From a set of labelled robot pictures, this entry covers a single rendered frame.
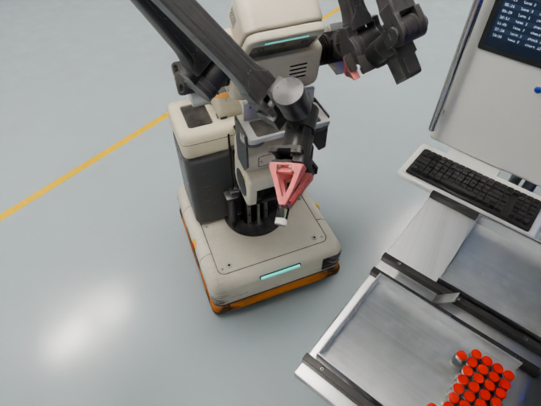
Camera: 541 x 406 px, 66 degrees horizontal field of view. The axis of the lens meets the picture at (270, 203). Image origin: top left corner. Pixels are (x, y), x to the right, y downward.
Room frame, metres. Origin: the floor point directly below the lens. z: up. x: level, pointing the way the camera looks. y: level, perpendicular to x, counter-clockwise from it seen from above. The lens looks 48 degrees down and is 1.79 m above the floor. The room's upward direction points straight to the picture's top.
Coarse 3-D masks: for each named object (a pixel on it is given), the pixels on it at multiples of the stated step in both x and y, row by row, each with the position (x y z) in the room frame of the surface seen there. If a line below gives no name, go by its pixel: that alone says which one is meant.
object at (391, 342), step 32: (384, 288) 0.53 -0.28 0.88; (352, 320) 0.44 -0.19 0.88; (384, 320) 0.44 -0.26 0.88; (416, 320) 0.44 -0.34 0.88; (448, 320) 0.43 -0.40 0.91; (320, 352) 0.36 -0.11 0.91; (352, 352) 0.37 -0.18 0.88; (384, 352) 0.37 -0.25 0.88; (416, 352) 0.37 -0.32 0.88; (448, 352) 0.37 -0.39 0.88; (352, 384) 0.29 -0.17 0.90; (384, 384) 0.30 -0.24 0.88; (416, 384) 0.30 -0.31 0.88; (448, 384) 0.30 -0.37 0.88
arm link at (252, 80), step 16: (160, 0) 0.70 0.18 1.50; (176, 0) 0.71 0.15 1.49; (192, 0) 0.72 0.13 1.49; (176, 16) 0.70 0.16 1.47; (192, 16) 0.71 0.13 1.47; (208, 16) 0.72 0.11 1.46; (192, 32) 0.70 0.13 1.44; (208, 32) 0.70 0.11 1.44; (224, 32) 0.72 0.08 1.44; (208, 48) 0.70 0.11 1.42; (224, 48) 0.70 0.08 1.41; (240, 48) 0.72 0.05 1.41; (224, 64) 0.69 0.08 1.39; (240, 64) 0.70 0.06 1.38; (256, 64) 0.71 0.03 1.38; (240, 80) 0.69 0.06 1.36; (256, 80) 0.70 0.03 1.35; (272, 80) 0.71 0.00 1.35; (256, 96) 0.68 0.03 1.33; (272, 112) 0.68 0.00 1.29
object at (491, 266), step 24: (480, 216) 0.73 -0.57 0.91; (480, 240) 0.67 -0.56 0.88; (504, 240) 0.67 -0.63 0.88; (528, 240) 0.65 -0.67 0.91; (456, 264) 0.60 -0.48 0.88; (480, 264) 0.60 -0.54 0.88; (504, 264) 0.60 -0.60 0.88; (528, 264) 0.60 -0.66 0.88; (456, 288) 0.51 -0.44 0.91; (480, 288) 0.53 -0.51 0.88; (504, 288) 0.53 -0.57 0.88; (528, 288) 0.53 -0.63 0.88; (504, 312) 0.46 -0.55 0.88; (528, 312) 0.46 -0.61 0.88; (528, 336) 0.40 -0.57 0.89
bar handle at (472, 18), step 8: (480, 0) 1.13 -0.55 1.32; (472, 8) 1.14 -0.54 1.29; (480, 8) 1.13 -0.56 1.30; (472, 16) 1.13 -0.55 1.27; (472, 24) 1.13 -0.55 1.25; (464, 32) 1.14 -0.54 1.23; (464, 40) 1.13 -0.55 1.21; (456, 48) 1.14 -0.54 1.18; (464, 48) 1.13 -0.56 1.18; (456, 56) 1.13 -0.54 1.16; (456, 64) 1.13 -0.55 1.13; (448, 72) 1.14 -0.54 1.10; (456, 72) 1.14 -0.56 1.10; (448, 80) 1.13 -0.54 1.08; (448, 88) 1.13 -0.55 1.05; (440, 96) 1.14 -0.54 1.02; (440, 104) 1.13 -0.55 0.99; (440, 112) 1.13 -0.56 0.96; (432, 120) 1.14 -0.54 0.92; (432, 128) 1.13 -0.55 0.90
